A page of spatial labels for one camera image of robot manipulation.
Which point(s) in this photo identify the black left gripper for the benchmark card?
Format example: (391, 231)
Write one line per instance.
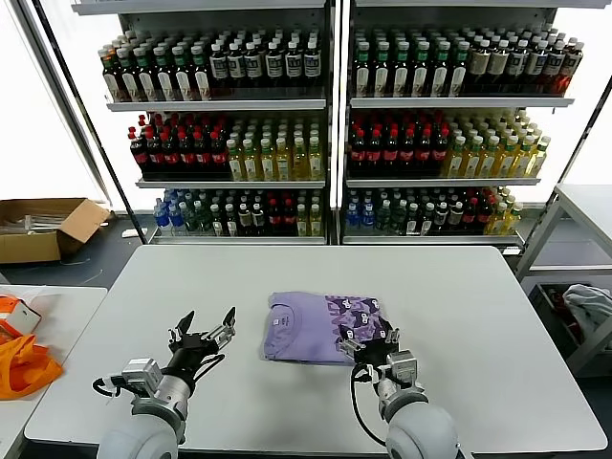
(193, 343)

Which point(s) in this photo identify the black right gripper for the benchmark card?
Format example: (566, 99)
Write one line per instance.
(375, 353)

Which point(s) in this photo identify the purple printed t-shirt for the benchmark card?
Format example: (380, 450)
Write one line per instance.
(296, 330)

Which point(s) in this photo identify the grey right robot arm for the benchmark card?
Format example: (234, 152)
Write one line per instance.
(421, 425)

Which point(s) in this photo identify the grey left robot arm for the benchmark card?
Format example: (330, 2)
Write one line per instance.
(143, 430)

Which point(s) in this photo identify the dark bottle white cap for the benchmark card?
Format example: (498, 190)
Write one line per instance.
(245, 220)
(232, 221)
(258, 220)
(427, 219)
(442, 217)
(217, 221)
(456, 217)
(412, 219)

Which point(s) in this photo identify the green tinted water bottle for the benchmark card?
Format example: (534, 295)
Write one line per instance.
(190, 220)
(203, 220)
(383, 217)
(398, 217)

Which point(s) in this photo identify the blue drink bottle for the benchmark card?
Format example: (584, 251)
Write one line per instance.
(367, 216)
(176, 217)
(161, 217)
(352, 216)

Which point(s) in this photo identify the small white flat object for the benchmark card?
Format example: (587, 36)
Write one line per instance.
(129, 233)

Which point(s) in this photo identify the cola bottle red cap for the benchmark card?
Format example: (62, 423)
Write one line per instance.
(484, 215)
(155, 153)
(203, 153)
(375, 150)
(219, 153)
(274, 219)
(358, 150)
(471, 216)
(187, 153)
(440, 150)
(424, 150)
(138, 153)
(170, 153)
(408, 150)
(288, 219)
(391, 150)

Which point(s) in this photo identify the yellow tea bottle white cap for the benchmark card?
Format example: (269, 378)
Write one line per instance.
(235, 162)
(498, 220)
(251, 162)
(315, 162)
(456, 160)
(523, 160)
(473, 160)
(315, 221)
(489, 160)
(507, 160)
(539, 160)
(299, 162)
(513, 219)
(302, 221)
(283, 162)
(267, 162)

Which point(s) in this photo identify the orange white small carton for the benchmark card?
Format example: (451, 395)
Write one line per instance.
(24, 318)

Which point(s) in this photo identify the orange cloth bag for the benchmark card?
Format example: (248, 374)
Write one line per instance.
(24, 368)

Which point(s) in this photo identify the brown cardboard box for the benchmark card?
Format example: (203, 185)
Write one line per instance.
(28, 248)

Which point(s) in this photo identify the red crumpled cloth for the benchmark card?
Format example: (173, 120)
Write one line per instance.
(571, 330)

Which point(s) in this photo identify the clear plastic tube bundle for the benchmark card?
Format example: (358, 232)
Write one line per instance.
(28, 225)

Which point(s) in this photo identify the grey metal shelf unit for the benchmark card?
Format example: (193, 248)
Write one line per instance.
(454, 102)
(215, 105)

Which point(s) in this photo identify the white grey crumpled cloth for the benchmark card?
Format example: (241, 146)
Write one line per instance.
(585, 301)

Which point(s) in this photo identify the black diagonal pole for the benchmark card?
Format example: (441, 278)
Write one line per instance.
(91, 119)
(585, 136)

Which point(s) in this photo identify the dark tea bottle green label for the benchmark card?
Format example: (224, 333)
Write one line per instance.
(165, 79)
(183, 79)
(145, 79)
(203, 76)
(362, 72)
(460, 72)
(421, 72)
(128, 79)
(381, 72)
(401, 72)
(441, 72)

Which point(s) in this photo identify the dark drink bottle white label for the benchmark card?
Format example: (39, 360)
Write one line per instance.
(275, 65)
(294, 64)
(312, 64)
(236, 66)
(220, 67)
(253, 65)

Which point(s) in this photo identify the amber tea bottle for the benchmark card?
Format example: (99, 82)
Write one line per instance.
(112, 79)

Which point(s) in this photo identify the dark bottle beige label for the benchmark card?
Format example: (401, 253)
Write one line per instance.
(498, 64)
(479, 64)

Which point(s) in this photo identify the dark bottle blue label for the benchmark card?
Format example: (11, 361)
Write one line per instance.
(537, 64)
(518, 64)
(554, 66)

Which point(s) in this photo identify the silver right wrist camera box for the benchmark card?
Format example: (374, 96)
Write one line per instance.
(405, 368)

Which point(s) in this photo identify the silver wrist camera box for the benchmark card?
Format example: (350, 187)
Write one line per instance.
(405, 368)
(141, 375)

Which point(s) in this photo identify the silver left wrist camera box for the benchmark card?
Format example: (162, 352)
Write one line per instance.
(141, 375)

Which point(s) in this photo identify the grey window frame pillar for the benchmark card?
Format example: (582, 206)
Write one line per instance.
(82, 143)

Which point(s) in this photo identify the grey metal frame table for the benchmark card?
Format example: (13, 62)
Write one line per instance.
(588, 201)

